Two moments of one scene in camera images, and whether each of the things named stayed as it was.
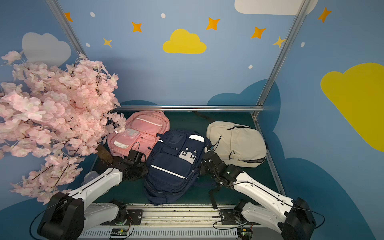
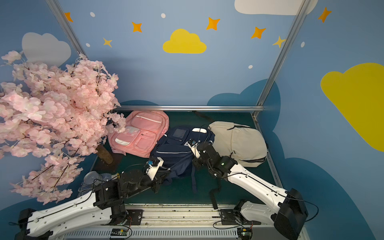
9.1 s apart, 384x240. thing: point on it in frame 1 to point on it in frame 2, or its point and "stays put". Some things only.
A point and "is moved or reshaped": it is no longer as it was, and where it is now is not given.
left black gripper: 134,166 to 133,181
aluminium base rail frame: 200,221 stays put
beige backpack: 236,144 stays put
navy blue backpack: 174,165 is moved or reshaped
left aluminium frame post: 63,20 stays put
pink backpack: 145,127 stays put
